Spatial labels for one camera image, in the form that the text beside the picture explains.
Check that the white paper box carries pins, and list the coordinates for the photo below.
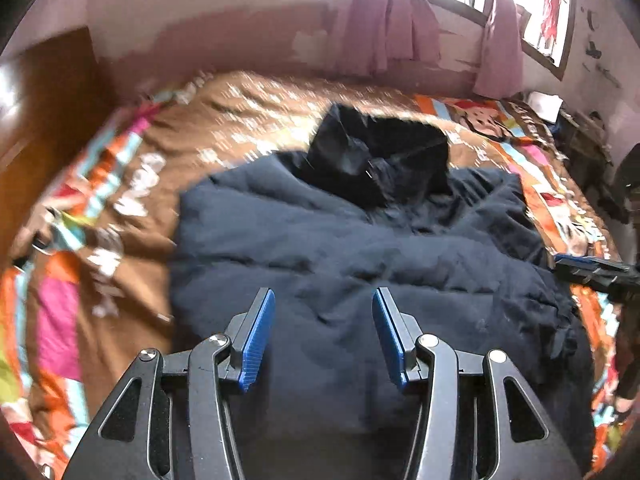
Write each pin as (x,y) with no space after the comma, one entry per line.
(546,106)

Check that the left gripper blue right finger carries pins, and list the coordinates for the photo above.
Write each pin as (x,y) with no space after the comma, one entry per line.
(397,334)

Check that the wooden headboard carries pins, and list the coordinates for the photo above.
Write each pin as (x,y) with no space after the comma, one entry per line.
(54,98)

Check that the pink curtain right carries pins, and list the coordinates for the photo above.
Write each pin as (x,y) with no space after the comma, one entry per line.
(501,56)

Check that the dark navy padded jacket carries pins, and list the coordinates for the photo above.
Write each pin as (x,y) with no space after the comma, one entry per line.
(371,203)

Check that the pink curtain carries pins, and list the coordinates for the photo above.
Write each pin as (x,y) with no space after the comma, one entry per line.
(501,56)
(369,34)

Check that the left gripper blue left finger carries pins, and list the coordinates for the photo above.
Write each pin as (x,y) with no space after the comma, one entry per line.
(248,333)

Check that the black chair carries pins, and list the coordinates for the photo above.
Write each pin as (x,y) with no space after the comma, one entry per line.
(626,180)

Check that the pink curtain left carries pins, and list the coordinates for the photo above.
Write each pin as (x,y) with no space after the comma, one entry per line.
(369,34)

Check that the brown patterned bed cover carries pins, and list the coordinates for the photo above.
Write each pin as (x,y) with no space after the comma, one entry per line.
(87,283)

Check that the cluttered bedside table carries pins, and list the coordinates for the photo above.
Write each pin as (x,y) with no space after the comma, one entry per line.
(581,140)

